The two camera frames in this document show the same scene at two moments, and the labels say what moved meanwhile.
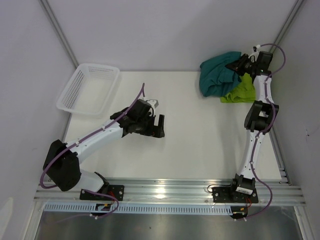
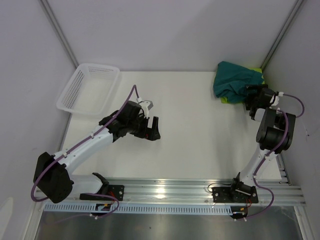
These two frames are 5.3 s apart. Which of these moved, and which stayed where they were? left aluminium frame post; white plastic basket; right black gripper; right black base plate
Moved: right black gripper
Stayed: left aluminium frame post; white plastic basket; right black base plate
